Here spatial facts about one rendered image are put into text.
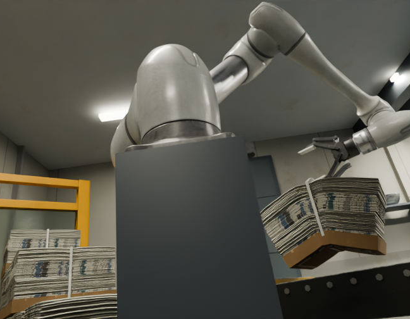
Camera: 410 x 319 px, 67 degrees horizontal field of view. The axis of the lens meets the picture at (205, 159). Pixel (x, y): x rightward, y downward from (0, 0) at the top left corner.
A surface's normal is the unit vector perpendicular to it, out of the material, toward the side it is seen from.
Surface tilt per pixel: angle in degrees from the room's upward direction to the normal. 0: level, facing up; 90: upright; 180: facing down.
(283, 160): 90
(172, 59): 80
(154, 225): 90
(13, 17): 180
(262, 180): 90
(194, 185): 90
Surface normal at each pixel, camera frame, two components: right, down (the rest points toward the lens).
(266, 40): -0.34, 0.56
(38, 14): 0.14, 0.90
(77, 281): 0.53, -0.43
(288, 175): -0.04, -0.42
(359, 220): -0.55, -0.29
